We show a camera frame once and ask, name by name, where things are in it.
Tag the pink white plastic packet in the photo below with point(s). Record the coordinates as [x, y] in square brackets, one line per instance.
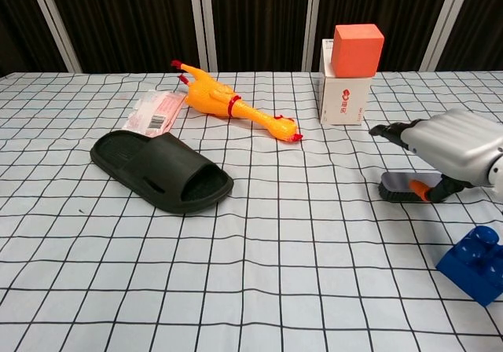
[157, 110]

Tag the orange cube box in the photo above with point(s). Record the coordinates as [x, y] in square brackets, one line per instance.
[353, 57]

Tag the dark pleated curtain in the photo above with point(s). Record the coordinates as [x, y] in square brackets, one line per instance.
[129, 22]

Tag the blue toy building block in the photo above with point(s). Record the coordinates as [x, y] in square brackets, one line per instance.
[467, 273]

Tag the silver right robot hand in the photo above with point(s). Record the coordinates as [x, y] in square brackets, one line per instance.
[456, 144]

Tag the white partition post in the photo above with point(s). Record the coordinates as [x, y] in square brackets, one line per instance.
[202, 22]
[55, 26]
[316, 22]
[447, 22]

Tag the white cardboard box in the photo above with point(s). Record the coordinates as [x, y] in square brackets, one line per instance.
[342, 100]

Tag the white black checkered tablecloth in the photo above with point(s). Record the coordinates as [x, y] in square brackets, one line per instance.
[251, 269]

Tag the black rubber slide slipper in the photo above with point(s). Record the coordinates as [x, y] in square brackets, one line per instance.
[173, 163]

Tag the yellow rubber chicken toy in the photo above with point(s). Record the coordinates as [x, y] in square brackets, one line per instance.
[208, 92]

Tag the grey cleaning brush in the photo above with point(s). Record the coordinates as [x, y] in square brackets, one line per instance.
[397, 183]

